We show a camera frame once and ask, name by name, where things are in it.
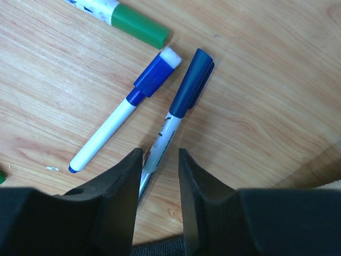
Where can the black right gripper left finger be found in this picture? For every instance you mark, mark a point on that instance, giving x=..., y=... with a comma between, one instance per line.
x=95, y=218

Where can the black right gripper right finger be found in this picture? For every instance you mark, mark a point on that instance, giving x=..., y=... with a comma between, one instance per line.
x=219, y=220

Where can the dark blue marker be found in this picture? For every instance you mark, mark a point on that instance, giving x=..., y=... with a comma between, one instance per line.
x=197, y=74

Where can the blue cap marker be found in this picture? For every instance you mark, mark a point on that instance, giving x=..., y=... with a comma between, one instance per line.
x=151, y=79

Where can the green cap marker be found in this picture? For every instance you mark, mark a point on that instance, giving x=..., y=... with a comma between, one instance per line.
x=126, y=19

